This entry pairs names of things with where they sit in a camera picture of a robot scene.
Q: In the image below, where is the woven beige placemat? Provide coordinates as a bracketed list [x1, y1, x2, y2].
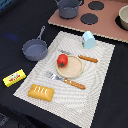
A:
[14, 31, 114, 128]

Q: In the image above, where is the red toy tomato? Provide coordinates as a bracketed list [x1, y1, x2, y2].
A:
[57, 54, 68, 67]

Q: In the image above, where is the round wooden plate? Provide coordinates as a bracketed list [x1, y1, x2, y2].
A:
[56, 55, 84, 78]

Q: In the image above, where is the light blue milk carton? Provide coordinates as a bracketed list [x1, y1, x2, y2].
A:
[82, 31, 95, 49]

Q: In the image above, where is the toy knife wooden handle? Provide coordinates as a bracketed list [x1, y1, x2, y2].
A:
[58, 49, 98, 63]

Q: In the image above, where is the yellow toy bread loaf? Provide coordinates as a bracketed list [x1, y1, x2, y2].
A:
[28, 84, 54, 102]

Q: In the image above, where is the grey toy saucepan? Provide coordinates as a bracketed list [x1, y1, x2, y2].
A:
[22, 27, 48, 61]

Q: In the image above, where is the grey toy cooking pot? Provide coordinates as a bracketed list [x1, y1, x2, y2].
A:
[55, 0, 83, 19]

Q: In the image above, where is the beige bowl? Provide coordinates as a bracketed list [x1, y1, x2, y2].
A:
[119, 5, 128, 30]

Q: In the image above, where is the toy fork wooden handle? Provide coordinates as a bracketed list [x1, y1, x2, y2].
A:
[46, 71, 86, 90]

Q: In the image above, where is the yellow toy butter box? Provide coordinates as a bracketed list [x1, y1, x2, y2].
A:
[3, 69, 26, 87]

